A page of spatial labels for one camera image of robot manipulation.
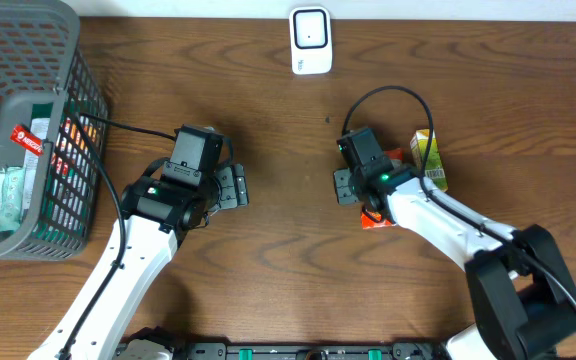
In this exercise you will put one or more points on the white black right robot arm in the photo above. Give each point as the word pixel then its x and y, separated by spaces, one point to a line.
pixel 522 294

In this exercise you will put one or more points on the small red Nescafe packet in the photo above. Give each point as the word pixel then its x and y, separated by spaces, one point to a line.
pixel 22 136

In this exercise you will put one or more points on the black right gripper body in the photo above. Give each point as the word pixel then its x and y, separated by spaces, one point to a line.
pixel 347 190

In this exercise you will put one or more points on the light green wet wipes pack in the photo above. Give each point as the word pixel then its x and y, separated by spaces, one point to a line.
pixel 11 196

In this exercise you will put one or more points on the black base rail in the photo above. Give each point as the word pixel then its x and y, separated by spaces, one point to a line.
pixel 318 351

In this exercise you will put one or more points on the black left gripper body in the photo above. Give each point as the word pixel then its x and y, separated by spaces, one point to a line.
pixel 233 189

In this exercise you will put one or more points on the red snack bag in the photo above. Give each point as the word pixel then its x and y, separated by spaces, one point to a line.
pixel 374 219

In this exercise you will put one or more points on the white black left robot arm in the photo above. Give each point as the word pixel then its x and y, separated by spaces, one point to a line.
pixel 154 216

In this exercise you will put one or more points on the yellow green juice carton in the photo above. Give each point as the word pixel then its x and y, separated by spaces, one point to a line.
pixel 425 153

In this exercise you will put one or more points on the grey plastic shopping basket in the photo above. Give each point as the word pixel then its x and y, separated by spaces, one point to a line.
pixel 51 131

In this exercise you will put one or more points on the white barcode scanner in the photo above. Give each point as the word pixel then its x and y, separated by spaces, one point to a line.
pixel 310 40

